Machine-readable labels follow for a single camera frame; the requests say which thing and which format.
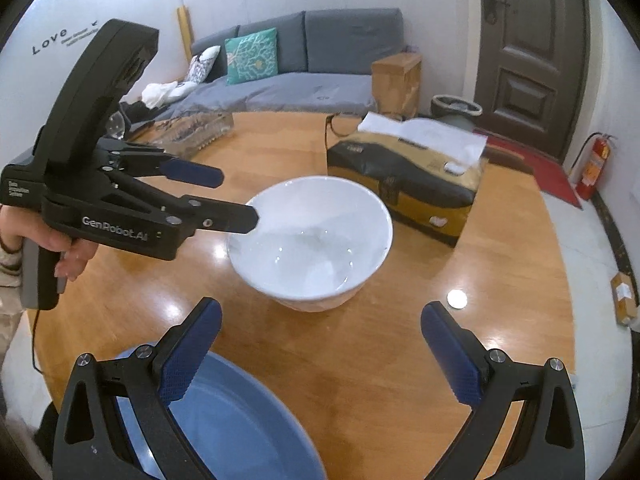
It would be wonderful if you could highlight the glass ashtray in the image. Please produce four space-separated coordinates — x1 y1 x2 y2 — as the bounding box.
150 111 236 161

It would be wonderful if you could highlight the white patterned cushion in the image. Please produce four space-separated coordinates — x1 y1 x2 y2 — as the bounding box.
182 45 222 83

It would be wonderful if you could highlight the blue plate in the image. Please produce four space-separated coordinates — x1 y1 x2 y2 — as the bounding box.
107 350 328 480

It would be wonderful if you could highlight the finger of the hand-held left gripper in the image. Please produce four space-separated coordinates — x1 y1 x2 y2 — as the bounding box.
115 177 259 235
100 140 224 188

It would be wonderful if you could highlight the person's left hand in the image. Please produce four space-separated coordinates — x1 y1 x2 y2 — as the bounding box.
0 204 99 282

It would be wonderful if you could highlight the white ribbed bowl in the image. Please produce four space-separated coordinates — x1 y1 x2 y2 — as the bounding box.
227 176 394 313

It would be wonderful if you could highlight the dark brown door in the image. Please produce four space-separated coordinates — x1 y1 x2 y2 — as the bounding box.
472 0 591 166

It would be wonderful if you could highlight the red fire extinguisher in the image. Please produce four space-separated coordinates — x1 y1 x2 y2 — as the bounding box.
570 131 618 202

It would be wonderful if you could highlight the black cable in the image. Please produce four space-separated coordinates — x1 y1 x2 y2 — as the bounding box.
31 309 43 373

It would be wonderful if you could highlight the person's left forearm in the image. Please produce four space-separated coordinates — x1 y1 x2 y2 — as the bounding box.
0 242 25 321

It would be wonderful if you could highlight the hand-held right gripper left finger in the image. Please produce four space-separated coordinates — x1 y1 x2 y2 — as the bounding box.
52 296 223 480

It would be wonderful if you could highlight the teal patterned cushion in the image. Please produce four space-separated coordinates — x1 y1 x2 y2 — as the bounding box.
224 27 278 86

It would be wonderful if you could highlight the grey sofa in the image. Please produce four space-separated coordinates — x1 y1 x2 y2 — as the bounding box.
150 7 423 121

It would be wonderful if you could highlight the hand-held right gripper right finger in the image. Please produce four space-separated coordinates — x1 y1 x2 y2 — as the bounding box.
420 301 586 480

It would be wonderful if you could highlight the black wall lettering decal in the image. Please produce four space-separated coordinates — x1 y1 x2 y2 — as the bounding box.
31 20 101 56

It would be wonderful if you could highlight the white cloth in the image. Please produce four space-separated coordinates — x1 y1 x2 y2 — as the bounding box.
141 80 198 108

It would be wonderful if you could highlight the small cardboard box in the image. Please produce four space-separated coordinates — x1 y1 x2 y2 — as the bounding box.
610 271 640 331

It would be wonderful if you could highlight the wooden board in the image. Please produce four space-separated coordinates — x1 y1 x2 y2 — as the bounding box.
176 6 193 68

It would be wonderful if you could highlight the red doormat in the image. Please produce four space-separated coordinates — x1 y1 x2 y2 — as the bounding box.
472 127 583 209

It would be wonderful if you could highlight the grey trash bin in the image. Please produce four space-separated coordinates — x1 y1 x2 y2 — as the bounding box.
431 94 484 133

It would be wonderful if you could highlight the black and gold tissue box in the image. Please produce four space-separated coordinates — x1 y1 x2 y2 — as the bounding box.
326 111 489 248

